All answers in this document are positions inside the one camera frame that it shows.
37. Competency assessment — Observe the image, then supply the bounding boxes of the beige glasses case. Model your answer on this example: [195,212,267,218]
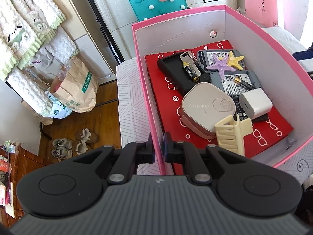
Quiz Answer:
[179,82,236,139]

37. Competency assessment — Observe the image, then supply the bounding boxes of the cream hair claw clip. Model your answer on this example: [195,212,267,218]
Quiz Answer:
[214,114,253,156]

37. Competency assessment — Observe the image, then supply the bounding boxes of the black yellow AA battery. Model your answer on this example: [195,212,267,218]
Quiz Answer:
[183,62,199,83]

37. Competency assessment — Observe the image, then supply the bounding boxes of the pink cardboard box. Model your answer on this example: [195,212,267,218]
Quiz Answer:
[132,5,312,174]

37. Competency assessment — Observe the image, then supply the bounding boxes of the black silicone case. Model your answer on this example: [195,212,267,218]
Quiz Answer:
[157,52,211,96]

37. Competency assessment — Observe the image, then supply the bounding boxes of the white charger adapter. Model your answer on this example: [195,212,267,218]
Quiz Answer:
[239,88,273,120]

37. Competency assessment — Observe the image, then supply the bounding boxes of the small gold-black battery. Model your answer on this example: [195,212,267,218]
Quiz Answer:
[233,77,255,91]

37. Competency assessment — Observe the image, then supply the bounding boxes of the silver keys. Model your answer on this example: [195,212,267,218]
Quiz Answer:
[180,50,202,76]

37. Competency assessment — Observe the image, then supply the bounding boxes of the purple starfish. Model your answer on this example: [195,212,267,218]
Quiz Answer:
[206,54,236,80]

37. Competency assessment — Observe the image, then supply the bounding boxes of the grey battery case with label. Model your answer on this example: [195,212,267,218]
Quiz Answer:
[197,49,241,71]

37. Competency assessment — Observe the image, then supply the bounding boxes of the yellow starfish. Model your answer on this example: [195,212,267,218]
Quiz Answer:
[224,51,244,71]

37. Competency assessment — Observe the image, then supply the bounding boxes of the brown slippers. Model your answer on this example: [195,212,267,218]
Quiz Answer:
[74,128,99,155]

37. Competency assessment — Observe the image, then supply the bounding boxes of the grey sneakers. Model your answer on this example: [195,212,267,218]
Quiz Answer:
[51,138,73,162]

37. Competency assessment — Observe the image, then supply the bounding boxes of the brown paper bag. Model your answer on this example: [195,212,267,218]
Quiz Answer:
[50,56,99,113]

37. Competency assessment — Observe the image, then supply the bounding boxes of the white green plastic bag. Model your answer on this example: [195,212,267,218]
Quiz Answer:
[46,91,72,119]

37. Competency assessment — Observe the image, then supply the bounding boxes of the wooden cabinet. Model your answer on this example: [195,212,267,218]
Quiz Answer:
[1,143,52,228]

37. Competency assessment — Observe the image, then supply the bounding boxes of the pink paper bag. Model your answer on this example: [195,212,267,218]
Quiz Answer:
[245,0,279,27]

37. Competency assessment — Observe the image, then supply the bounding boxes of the white fleece robe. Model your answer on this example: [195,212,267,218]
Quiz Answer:
[1,0,78,117]

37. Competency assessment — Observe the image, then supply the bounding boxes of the black clothes rack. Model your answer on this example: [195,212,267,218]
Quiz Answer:
[88,0,125,64]

